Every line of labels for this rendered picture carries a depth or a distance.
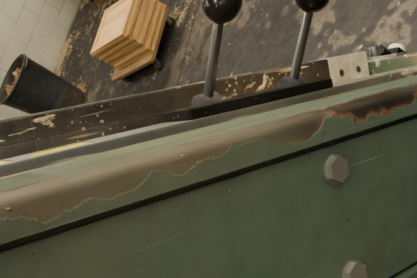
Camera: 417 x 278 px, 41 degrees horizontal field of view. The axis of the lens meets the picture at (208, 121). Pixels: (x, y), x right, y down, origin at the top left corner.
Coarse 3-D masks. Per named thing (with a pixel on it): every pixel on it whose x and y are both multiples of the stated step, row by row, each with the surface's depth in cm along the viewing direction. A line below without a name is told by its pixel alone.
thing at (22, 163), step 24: (384, 72) 76; (408, 72) 71; (312, 96) 61; (192, 120) 52; (216, 120) 53; (72, 144) 49; (96, 144) 46; (120, 144) 47; (0, 168) 42; (24, 168) 43
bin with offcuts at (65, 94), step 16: (16, 64) 528; (32, 64) 504; (16, 80) 487; (32, 80) 496; (48, 80) 508; (64, 80) 526; (0, 96) 520; (16, 96) 493; (32, 96) 499; (48, 96) 506; (64, 96) 515; (80, 96) 528; (32, 112) 512
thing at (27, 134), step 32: (320, 64) 114; (352, 64) 120; (128, 96) 89; (160, 96) 92; (192, 96) 96; (224, 96) 100; (0, 128) 77; (32, 128) 80; (64, 128) 82; (96, 128) 85; (128, 128) 88
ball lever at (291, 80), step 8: (296, 0) 58; (304, 0) 57; (312, 0) 56; (320, 0) 56; (328, 0) 57; (304, 8) 57; (312, 8) 57; (320, 8) 57; (304, 16) 59; (312, 16) 59; (304, 24) 59; (304, 32) 59; (304, 40) 60; (296, 48) 61; (304, 48) 60; (296, 56) 61; (296, 64) 61; (296, 72) 62; (280, 80) 62; (288, 80) 62; (296, 80) 62; (304, 80) 62
